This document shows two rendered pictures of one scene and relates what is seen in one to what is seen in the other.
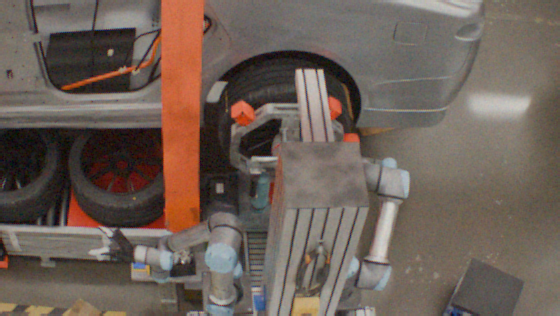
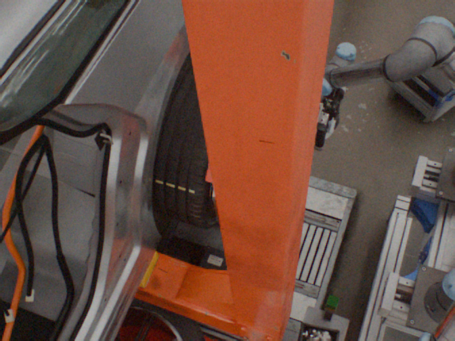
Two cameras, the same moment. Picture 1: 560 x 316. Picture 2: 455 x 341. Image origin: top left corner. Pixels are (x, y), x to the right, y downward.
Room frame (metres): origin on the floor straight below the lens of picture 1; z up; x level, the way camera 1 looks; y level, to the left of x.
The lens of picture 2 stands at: (1.96, 0.94, 2.75)
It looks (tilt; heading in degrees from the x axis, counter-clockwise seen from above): 61 degrees down; 307
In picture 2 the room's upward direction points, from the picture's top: 7 degrees counter-clockwise
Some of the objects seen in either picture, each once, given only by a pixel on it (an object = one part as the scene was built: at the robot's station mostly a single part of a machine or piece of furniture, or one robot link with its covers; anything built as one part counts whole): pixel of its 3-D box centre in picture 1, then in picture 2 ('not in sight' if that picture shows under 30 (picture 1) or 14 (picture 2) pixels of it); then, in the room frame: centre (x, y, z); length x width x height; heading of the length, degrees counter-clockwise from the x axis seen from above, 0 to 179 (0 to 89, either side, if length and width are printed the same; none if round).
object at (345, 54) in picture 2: (384, 169); (342, 60); (2.43, -0.50, 0.95); 0.11 x 0.08 x 0.11; 85
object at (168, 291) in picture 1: (167, 287); not in sight; (2.02, 0.50, 0.21); 0.10 x 0.10 x 0.42; 10
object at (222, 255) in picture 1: (222, 276); not in sight; (1.59, 0.16, 1.19); 0.15 x 0.12 x 0.55; 176
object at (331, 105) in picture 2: not in sight; (331, 103); (2.40, -0.37, 0.86); 0.12 x 0.08 x 0.09; 100
